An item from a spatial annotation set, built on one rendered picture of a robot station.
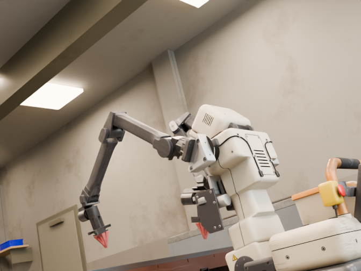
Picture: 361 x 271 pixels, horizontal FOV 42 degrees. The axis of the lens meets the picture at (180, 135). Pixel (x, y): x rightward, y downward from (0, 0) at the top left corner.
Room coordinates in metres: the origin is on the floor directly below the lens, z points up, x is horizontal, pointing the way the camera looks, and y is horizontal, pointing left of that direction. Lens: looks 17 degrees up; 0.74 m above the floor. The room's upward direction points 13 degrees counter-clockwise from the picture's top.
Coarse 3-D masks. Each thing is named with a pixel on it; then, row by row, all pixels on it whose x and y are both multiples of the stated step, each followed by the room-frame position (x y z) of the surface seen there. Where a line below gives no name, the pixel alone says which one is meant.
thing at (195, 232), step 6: (276, 204) 2.78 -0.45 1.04; (282, 204) 2.75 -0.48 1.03; (288, 204) 2.73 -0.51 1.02; (222, 222) 3.04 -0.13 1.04; (228, 222) 3.01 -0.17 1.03; (234, 222) 2.98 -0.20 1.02; (180, 234) 3.28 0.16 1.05; (186, 234) 3.24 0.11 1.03; (192, 234) 3.21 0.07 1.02; (198, 234) 3.18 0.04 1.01; (168, 240) 3.36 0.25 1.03; (174, 240) 3.32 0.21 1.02
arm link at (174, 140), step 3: (168, 138) 1.71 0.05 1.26; (171, 138) 1.70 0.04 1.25; (174, 138) 1.69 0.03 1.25; (177, 138) 1.70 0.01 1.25; (171, 141) 1.70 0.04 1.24; (174, 141) 1.69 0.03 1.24; (174, 144) 1.70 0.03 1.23; (174, 147) 1.70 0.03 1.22; (174, 150) 1.71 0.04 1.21; (174, 153) 1.72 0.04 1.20; (177, 153) 1.74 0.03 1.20; (171, 156) 1.73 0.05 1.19; (177, 156) 1.77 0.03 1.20; (168, 159) 1.74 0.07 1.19; (171, 159) 1.75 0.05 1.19
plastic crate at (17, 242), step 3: (9, 240) 7.47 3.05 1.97; (12, 240) 7.51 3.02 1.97; (15, 240) 7.55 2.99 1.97; (18, 240) 7.59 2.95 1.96; (21, 240) 7.63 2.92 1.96; (3, 243) 7.60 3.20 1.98; (6, 243) 7.54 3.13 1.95; (9, 243) 7.48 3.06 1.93; (12, 243) 7.51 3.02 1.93; (15, 243) 7.55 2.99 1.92; (18, 243) 7.59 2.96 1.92; (21, 243) 7.63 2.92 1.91; (0, 246) 7.69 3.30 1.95; (3, 246) 7.62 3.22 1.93; (6, 246) 7.55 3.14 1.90; (9, 246) 7.49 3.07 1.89
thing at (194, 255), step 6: (198, 252) 2.19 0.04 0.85; (204, 252) 2.22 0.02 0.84; (210, 252) 2.25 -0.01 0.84; (216, 252) 2.29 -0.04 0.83; (162, 258) 2.01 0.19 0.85; (168, 258) 2.03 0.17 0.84; (174, 258) 2.06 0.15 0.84; (180, 258) 2.09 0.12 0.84; (186, 258) 2.12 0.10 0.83; (132, 264) 1.88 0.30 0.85; (138, 264) 1.90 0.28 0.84; (144, 264) 1.93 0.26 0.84; (150, 264) 1.95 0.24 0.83; (156, 264) 1.98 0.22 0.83; (90, 270) 1.72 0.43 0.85; (96, 270) 1.74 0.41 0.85; (102, 270) 1.76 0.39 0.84; (108, 270) 1.78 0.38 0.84; (114, 270) 1.81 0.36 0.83; (120, 270) 1.83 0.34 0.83
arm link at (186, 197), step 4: (200, 176) 2.06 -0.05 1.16; (204, 176) 2.06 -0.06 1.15; (200, 180) 2.05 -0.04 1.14; (204, 180) 2.05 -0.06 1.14; (200, 184) 2.05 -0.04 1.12; (192, 188) 2.08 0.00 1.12; (196, 188) 2.08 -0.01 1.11; (200, 188) 2.07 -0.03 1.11; (204, 188) 2.06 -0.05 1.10; (184, 192) 2.10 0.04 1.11; (188, 192) 2.09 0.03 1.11; (180, 196) 2.09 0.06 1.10; (184, 196) 2.08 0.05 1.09; (188, 196) 2.08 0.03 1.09; (180, 200) 2.09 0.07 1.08; (184, 200) 2.09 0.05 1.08; (188, 200) 2.08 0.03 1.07; (192, 200) 2.08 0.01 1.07; (184, 204) 2.11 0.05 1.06; (188, 204) 2.10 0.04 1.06; (192, 204) 2.10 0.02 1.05
